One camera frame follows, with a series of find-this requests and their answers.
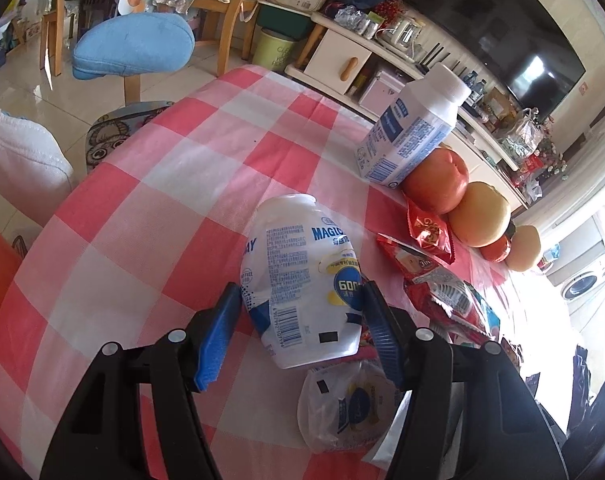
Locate wooden chair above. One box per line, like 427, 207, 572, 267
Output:
182, 0, 283, 76

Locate red striped snack wrapper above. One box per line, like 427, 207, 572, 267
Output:
403, 267, 501, 348

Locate pink flower bouquet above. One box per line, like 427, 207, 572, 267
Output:
537, 135, 571, 181

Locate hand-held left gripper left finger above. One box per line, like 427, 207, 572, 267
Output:
40, 282, 243, 480

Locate black router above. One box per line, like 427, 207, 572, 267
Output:
417, 44, 448, 73

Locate silver foil packets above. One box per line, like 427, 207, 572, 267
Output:
335, 5, 383, 38

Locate red cracker packet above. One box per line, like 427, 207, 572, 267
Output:
377, 233, 451, 286

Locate cartoon print stool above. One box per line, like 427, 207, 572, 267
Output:
85, 101, 176, 173

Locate small red candy wrapper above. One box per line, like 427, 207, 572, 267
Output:
407, 195, 456, 264

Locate pink storage case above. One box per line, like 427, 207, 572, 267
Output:
359, 71, 408, 116

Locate dark green box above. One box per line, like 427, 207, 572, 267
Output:
256, 4, 317, 41

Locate crushed white plastic bottle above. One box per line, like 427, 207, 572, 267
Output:
240, 193, 366, 370

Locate pink white checked tablecloth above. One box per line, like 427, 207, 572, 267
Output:
0, 64, 573, 480

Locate blue cushioned stool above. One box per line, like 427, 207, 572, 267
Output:
72, 12, 196, 103

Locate glass electric kettle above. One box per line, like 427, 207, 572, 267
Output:
383, 15, 423, 53

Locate black television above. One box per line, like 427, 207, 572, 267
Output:
405, 0, 586, 123

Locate red berry branch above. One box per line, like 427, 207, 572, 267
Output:
373, 0, 406, 23

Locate large yellow pear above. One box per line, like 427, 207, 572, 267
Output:
449, 181, 512, 248

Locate white cushion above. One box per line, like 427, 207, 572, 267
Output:
0, 110, 76, 228

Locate brown paper bag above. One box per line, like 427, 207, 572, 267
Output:
485, 87, 518, 121

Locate white tv cabinet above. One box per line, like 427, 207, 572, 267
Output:
285, 12, 531, 216

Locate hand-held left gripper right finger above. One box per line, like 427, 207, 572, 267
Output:
360, 280, 568, 480

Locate light green bin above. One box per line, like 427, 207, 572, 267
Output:
252, 27, 298, 73

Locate clear plastic bag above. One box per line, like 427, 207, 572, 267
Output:
497, 107, 546, 161

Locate white washing machine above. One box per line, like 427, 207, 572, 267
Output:
557, 257, 605, 313

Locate clear plastic wrapper blue label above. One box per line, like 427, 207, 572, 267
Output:
297, 360, 408, 453

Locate red apple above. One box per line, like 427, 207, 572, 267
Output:
401, 147, 470, 215

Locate white milk bottle blue label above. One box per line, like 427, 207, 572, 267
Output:
353, 63, 472, 188

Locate tangerine with green leaf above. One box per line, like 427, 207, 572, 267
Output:
480, 235, 512, 263

